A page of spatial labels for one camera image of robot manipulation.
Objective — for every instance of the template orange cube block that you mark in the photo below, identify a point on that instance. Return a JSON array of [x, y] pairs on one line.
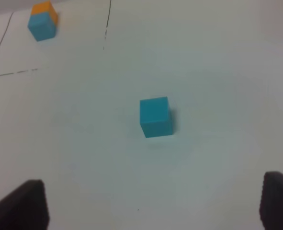
[[45, 7]]

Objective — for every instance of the template blue cube block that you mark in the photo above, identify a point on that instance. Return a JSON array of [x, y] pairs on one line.
[[42, 26]]

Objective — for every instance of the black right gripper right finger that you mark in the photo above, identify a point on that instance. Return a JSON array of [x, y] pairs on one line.
[[271, 202]]

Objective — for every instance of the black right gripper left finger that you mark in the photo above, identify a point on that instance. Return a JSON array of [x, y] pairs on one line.
[[25, 208]]

